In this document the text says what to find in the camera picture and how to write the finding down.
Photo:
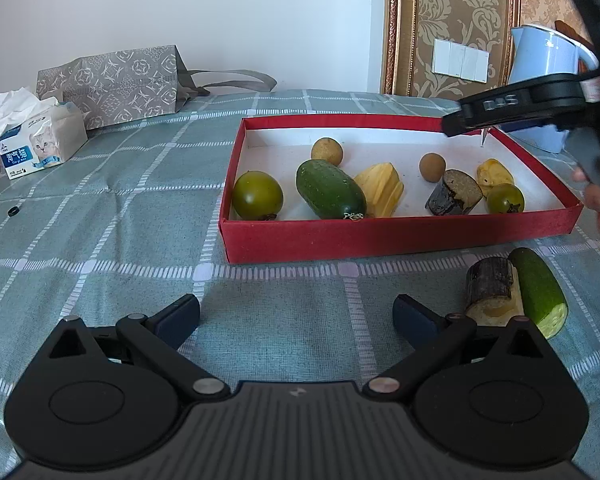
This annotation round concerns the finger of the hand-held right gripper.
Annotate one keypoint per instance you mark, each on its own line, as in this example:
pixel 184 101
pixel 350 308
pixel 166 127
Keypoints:
pixel 490 110

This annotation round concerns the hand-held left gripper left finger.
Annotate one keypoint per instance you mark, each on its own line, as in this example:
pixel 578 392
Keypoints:
pixel 180 317

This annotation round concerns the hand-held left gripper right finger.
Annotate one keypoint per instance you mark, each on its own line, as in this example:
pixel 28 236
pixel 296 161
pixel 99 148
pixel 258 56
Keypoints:
pixel 412 320

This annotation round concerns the small brown longan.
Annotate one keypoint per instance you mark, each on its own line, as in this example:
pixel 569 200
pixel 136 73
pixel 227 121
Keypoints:
pixel 432 166

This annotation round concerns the red shallow box tray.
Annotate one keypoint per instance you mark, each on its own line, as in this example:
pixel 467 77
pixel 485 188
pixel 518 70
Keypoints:
pixel 380 240

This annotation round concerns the dark sugarcane piece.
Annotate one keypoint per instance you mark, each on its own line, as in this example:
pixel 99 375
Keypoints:
pixel 452 192
pixel 490 280

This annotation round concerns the small green tomato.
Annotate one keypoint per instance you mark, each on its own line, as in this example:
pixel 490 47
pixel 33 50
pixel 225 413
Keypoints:
pixel 505 199

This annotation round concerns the cut cucumber piece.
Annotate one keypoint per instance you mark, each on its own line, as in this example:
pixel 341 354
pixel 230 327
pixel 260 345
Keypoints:
pixel 535 285

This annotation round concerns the large green tomato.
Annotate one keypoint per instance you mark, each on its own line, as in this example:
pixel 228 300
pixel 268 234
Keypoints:
pixel 257 195

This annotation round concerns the dark green cucumber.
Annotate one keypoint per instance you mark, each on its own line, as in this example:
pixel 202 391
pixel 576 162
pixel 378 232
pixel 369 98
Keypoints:
pixel 330 187

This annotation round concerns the large brown longan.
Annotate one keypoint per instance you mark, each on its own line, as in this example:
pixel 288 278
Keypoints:
pixel 326 151

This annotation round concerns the light blue electric kettle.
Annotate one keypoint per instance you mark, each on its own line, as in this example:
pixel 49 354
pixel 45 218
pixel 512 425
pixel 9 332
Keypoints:
pixel 540 55

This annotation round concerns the green checkered tablecloth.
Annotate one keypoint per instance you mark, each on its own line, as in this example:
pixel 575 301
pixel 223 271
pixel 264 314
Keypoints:
pixel 130 240

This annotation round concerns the tissue pack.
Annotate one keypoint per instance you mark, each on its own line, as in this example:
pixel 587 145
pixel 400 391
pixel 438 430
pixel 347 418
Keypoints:
pixel 40 145

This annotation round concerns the grey patterned gift bag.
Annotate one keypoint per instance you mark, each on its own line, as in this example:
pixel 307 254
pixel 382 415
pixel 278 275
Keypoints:
pixel 120 80

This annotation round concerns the white wall light switch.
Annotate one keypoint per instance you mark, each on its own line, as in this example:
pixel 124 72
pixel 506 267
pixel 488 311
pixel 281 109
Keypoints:
pixel 460 59

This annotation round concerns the gold wall frame moulding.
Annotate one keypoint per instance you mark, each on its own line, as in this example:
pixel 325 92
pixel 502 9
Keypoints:
pixel 397 25

